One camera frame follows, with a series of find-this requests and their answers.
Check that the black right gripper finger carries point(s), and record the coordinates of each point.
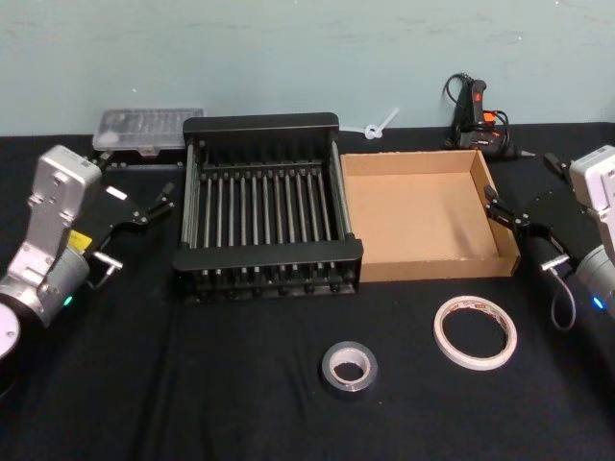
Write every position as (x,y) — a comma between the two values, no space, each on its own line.
(557,165)
(502,211)

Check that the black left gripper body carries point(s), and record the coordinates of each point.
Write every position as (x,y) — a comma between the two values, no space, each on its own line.
(108,211)

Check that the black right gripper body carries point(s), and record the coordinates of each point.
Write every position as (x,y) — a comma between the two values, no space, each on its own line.
(557,221)

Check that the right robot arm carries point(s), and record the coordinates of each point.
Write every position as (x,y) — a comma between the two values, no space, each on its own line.
(596,192)

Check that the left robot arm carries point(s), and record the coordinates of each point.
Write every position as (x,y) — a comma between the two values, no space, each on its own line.
(45,225)

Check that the clear plastic case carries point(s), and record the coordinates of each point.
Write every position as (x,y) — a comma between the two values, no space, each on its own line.
(144,129)

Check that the shallow brown cardboard tray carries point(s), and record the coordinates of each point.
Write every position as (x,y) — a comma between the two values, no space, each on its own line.
(423,216)

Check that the black rack with steel bars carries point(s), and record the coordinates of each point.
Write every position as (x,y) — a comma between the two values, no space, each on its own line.
(264,216)

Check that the white tape roll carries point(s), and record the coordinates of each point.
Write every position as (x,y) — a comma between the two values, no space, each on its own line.
(509,343)

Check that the black table cloth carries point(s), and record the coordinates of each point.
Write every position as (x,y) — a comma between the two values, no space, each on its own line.
(240,384)

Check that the silver tape roll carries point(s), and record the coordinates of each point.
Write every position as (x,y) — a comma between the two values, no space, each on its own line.
(331,372)

